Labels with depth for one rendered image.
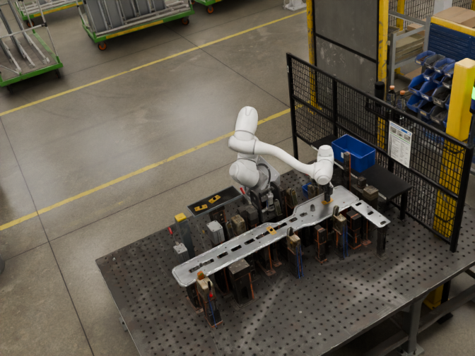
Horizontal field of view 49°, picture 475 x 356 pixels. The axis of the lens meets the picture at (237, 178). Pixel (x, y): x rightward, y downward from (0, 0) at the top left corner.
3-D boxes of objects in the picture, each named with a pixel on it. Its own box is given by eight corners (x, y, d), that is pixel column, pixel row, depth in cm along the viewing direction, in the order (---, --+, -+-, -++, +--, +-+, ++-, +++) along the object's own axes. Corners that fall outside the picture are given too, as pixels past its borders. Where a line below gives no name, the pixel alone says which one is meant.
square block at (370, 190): (369, 233, 374) (370, 194, 353) (361, 227, 380) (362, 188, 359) (377, 228, 377) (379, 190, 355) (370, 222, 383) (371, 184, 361)
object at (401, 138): (409, 169, 355) (413, 132, 336) (386, 155, 371) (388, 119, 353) (411, 169, 355) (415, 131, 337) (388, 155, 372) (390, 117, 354)
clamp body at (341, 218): (340, 261, 356) (339, 224, 335) (329, 251, 365) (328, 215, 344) (350, 256, 359) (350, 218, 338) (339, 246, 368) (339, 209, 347)
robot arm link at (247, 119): (237, 163, 416) (242, 138, 421) (256, 167, 414) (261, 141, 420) (231, 130, 341) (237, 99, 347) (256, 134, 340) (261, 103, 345)
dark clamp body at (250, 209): (254, 256, 370) (249, 216, 348) (245, 246, 380) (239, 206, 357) (267, 250, 374) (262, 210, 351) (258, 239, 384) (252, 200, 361)
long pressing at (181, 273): (184, 292, 314) (183, 289, 313) (169, 269, 330) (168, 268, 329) (361, 200, 360) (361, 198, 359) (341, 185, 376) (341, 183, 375)
